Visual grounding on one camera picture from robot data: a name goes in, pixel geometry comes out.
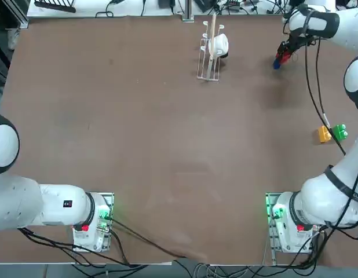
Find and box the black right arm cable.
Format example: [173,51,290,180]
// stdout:
[304,36,346,156]

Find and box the aluminium frame rail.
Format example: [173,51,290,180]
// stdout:
[16,10,30,29]

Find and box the yellow toy brick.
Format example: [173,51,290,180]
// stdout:
[317,125,333,143]

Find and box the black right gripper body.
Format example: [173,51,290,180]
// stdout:
[279,32,306,54]

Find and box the black base cable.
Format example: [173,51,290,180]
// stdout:
[108,217,207,261]

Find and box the wooden stick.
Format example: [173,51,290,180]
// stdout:
[207,13,217,82]

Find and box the black ribbed bar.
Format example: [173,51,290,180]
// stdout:
[34,0,77,14]

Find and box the white wire cup rack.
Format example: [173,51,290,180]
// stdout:
[197,20,226,83]

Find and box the green toy brick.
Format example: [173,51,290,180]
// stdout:
[331,123,349,142]

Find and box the white ceramic cup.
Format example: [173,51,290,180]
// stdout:
[209,33,229,58]

